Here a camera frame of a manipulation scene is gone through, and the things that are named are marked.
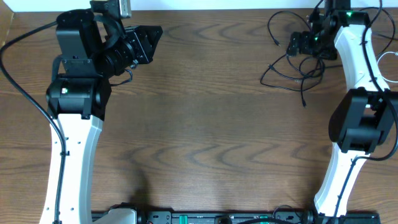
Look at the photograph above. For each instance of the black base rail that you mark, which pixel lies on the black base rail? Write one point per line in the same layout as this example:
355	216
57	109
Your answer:
282	214

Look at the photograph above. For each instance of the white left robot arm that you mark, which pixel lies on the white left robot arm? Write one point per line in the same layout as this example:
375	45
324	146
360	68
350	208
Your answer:
95	47

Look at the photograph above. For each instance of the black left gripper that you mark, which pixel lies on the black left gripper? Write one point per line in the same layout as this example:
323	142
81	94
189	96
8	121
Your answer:
140	47

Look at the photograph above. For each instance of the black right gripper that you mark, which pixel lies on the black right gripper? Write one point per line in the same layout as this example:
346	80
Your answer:
305	37

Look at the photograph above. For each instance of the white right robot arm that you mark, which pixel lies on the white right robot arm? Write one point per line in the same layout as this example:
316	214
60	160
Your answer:
366	114

